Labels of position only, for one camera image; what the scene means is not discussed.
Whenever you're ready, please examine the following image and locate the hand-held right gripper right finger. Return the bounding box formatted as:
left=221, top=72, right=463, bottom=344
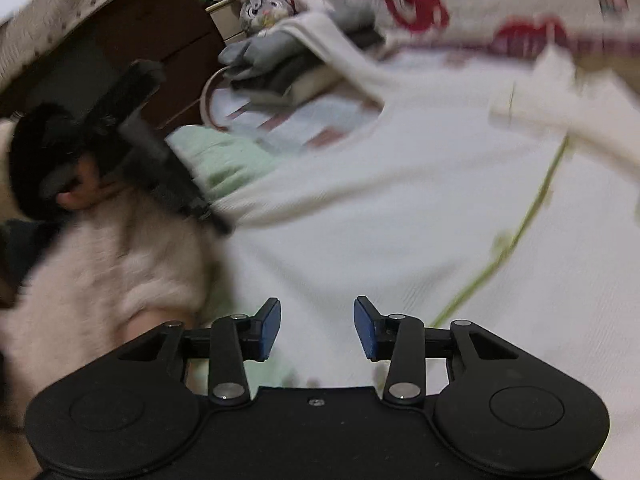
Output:
left=353, top=296, right=520, bottom=405

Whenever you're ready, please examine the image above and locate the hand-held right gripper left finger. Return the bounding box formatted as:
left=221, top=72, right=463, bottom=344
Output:
left=119, top=297, right=282, bottom=406

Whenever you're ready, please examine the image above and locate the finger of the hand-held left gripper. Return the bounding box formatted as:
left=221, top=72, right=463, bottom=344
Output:
left=122, top=120, right=235, bottom=236

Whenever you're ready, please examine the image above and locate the cream white knit garment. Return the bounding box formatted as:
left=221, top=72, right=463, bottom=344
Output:
left=210, top=10, right=640, bottom=461

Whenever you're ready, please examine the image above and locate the person's left hand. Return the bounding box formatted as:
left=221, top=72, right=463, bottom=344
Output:
left=57, top=162, right=128, bottom=209

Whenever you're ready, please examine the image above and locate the light green blanket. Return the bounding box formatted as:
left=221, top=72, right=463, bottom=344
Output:
left=165, top=124, right=301, bottom=391

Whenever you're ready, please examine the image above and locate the brown wooden cabinet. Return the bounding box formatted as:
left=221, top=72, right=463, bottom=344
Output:
left=0, top=0, right=226, bottom=131

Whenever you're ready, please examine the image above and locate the beige patterned cloth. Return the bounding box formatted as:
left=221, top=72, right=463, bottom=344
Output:
left=0, top=0, right=176, bottom=91

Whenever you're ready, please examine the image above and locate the round checked dog-print mat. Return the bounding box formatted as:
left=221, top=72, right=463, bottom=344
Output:
left=200, top=45, right=501, bottom=156

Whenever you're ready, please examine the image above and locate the cream drawer unit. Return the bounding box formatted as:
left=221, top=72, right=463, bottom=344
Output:
left=205, top=0, right=251, bottom=46

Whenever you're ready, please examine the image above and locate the dark grey folded garment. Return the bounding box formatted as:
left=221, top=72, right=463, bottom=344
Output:
left=232, top=55, right=321, bottom=98

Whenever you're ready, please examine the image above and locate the grey folded sweater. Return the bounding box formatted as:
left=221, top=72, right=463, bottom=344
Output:
left=220, top=25, right=311, bottom=78

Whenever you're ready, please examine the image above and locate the white folded garment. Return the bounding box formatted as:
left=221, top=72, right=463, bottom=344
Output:
left=287, top=67, right=346, bottom=106

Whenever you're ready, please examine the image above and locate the grey plush toy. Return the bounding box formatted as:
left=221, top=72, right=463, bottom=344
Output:
left=222, top=0, right=296, bottom=33

